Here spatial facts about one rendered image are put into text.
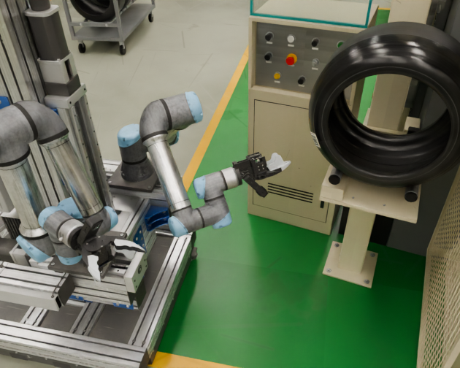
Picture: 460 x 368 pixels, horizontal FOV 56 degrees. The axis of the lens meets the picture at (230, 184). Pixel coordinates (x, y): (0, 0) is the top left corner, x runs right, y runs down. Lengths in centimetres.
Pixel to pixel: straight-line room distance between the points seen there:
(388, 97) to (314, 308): 114
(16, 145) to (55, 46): 39
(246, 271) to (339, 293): 53
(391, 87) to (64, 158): 126
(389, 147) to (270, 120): 75
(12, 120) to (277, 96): 139
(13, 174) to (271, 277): 156
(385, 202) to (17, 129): 132
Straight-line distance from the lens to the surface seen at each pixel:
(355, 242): 240
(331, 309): 240
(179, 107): 154
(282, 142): 241
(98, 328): 214
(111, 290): 178
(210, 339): 226
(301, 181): 253
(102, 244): 123
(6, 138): 131
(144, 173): 200
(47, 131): 136
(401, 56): 143
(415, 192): 169
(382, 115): 194
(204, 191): 150
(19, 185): 140
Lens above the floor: 193
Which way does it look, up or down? 39 degrees down
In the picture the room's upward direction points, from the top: 2 degrees counter-clockwise
